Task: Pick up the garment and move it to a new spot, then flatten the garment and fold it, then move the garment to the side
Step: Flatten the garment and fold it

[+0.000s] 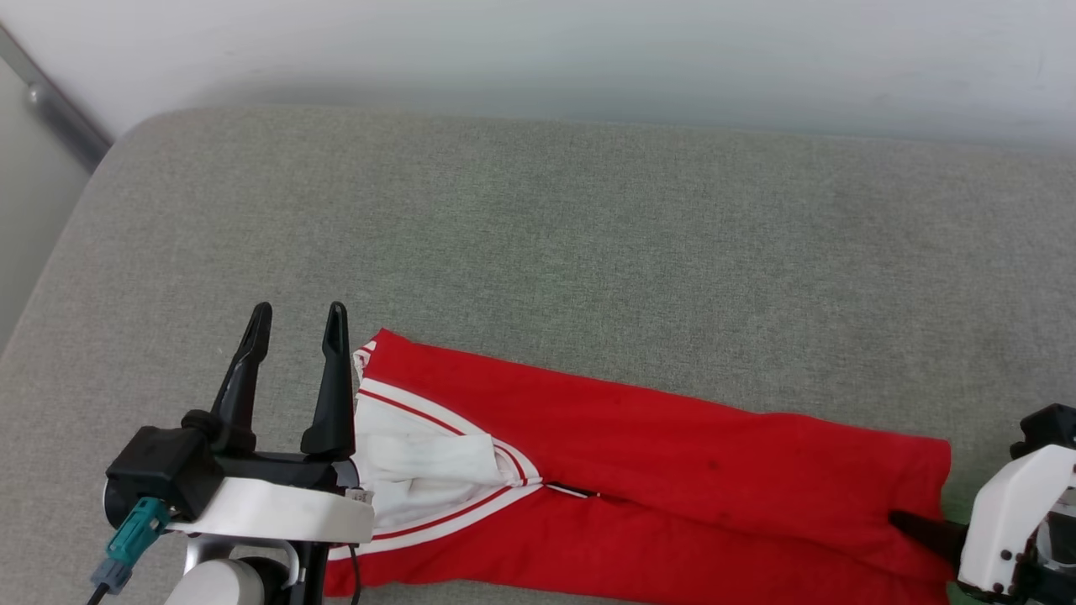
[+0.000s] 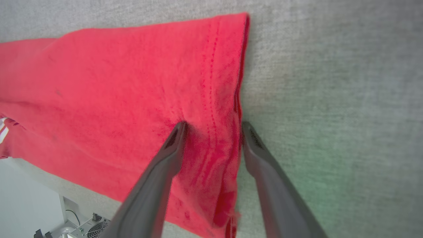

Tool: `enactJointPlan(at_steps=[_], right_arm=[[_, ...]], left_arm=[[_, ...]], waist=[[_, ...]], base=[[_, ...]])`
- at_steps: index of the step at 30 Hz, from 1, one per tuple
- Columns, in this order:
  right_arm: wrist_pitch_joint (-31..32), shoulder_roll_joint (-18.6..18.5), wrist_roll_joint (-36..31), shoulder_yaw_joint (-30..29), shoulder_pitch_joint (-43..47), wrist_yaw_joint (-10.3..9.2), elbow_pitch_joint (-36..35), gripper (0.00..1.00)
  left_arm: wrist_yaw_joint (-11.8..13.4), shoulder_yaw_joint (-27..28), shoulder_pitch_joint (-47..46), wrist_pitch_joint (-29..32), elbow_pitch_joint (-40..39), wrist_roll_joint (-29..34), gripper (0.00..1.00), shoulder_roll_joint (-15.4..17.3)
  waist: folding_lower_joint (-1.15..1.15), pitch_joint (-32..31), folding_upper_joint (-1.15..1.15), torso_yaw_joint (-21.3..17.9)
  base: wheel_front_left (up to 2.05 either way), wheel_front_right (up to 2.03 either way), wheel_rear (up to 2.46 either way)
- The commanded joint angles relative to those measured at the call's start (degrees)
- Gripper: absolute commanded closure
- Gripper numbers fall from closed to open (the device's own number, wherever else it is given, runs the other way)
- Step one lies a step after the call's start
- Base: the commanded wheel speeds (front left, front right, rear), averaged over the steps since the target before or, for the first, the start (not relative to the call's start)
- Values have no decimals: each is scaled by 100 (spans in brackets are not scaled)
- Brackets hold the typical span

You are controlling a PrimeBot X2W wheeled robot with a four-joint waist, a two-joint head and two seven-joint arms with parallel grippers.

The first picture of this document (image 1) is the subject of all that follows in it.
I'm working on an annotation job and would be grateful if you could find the teal cable connector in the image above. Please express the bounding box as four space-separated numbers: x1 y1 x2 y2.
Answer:
91 496 171 595

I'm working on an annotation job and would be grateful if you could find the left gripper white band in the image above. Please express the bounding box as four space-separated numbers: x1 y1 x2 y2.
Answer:
172 302 376 545

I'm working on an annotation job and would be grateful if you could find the grey fabric sofa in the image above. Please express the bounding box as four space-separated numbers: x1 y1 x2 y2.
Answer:
0 105 1076 605

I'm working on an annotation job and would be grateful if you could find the red and white basketball jersey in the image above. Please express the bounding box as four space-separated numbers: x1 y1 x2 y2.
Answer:
324 328 955 605

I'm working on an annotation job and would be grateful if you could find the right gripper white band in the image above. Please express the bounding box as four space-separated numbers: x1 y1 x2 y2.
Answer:
889 443 1076 605

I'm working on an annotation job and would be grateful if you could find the grey metal rail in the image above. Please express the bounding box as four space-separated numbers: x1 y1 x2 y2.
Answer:
0 25 114 173

